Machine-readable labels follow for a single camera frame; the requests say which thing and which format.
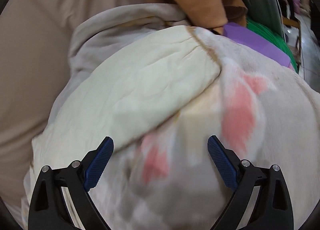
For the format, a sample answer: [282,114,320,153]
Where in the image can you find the cream quilted jacket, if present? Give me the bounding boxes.
[33,26,221,173]

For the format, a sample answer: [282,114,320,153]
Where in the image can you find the grey floral fleece blanket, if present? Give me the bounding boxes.
[21,3,320,230]

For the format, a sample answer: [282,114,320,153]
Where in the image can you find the purple folded cloth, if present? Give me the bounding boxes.
[223,22,294,70]

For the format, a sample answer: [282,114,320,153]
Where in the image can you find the green cloth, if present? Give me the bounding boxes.
[246,17,298,73]

